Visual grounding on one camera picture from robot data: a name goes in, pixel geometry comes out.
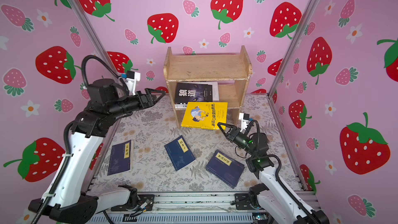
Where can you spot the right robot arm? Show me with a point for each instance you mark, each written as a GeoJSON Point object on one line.
{"type": "Point", "coordinates": [279, 180]}

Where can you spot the white hardcover book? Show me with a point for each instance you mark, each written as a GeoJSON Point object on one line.
{"type": "Point", "coordinates": [215, 92]}

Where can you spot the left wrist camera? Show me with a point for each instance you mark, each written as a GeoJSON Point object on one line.
{"type": "Point", "coordinates": [130, 79]}

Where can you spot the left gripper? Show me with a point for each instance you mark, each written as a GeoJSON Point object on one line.
{"type": "Point", "coordinates": [147, 100]}

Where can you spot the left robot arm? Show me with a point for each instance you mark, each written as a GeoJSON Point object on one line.
{"type": "Point", "coordinates": [64, 201]}

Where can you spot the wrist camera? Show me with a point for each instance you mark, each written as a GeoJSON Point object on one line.
{"type": "Point", "coordinates": [130, 79]}
{"type": "Point", "coordinates": [244, 120]}

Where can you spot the blue book middle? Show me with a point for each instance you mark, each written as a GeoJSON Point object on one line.
{"type": "Point", "coordinates": [179, 153]}

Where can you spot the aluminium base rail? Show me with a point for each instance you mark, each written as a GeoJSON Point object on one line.
{"type": "Point", "coordinates": [203, 208]}

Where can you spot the blue book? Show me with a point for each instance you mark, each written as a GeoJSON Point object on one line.
{"type": "Point", "coordinates": [225, 168]}
{"type": "Point", "coordinates": [179, 153]}

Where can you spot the dark purple book left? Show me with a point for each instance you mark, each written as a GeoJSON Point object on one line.
{"type": "Point", "coordinates": [120, 158]}

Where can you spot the black wolf cover book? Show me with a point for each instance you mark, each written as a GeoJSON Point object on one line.
{"type": "Point", "coordinates": [191, 92]}

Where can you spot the wooden two-tier shelf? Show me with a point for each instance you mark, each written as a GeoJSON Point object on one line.
{"type": "Point", "coordinates": [231, 71]}

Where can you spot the yellow cartoon cover book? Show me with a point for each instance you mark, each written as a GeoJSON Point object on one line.
{"type": "Point", "coordinates": [205, 115]}

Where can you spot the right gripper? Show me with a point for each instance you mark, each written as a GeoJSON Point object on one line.
{"type": "Point", "coordinates": [237, 132]}

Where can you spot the blue book right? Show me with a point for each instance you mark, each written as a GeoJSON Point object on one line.
{"type": "Point", "coordinates": [225, 168]}

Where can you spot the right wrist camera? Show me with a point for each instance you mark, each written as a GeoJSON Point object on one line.
{"type": "Point", "coordinates": [244, 120]}

